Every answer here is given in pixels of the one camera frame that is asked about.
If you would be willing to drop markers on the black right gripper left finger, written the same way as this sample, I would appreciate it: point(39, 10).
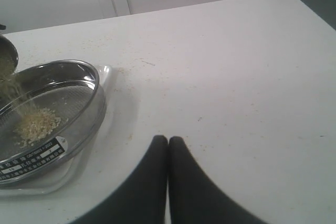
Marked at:
point(141, 198)

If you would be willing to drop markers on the stainless steel cup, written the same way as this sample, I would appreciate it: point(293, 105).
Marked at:
point(8, 51)

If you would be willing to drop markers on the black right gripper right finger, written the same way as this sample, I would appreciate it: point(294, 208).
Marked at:
point(193, 196)

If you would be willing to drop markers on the white square plastic tray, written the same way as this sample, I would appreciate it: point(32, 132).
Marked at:
point(72, 169)

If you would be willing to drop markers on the round steel mesh sieve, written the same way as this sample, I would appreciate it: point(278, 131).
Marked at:
point(72, 89)

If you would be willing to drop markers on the yellow grain mixture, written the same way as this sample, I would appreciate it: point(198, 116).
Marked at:
point(35, 123)

